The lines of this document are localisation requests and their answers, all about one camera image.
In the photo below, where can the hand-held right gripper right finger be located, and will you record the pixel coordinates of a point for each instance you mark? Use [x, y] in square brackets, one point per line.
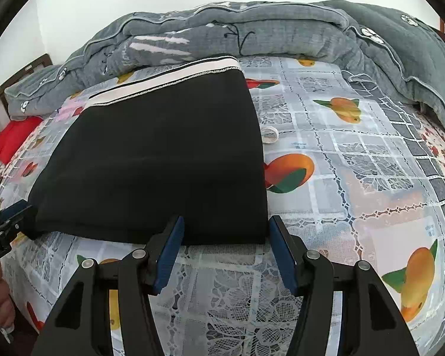
[283, 256]

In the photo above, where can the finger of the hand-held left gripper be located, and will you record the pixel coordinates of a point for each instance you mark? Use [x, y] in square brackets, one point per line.
[3, 230]
[11, 210]

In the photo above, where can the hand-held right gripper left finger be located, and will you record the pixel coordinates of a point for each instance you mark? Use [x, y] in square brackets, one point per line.
[168, 256]

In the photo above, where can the black pants with white stripe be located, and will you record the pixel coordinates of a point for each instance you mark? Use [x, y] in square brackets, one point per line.
[152, 155]

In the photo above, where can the person's left hand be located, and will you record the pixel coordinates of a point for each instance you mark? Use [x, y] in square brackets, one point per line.
[2, 300]

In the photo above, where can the red cloth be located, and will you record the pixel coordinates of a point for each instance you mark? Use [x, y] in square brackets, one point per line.
[15, 137]

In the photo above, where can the fruit-print lace cover cloth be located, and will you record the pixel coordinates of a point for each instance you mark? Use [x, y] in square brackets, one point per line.
[356, 178]

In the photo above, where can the grey flower-print quilt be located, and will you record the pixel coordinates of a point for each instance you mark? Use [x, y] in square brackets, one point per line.
[293, 29]

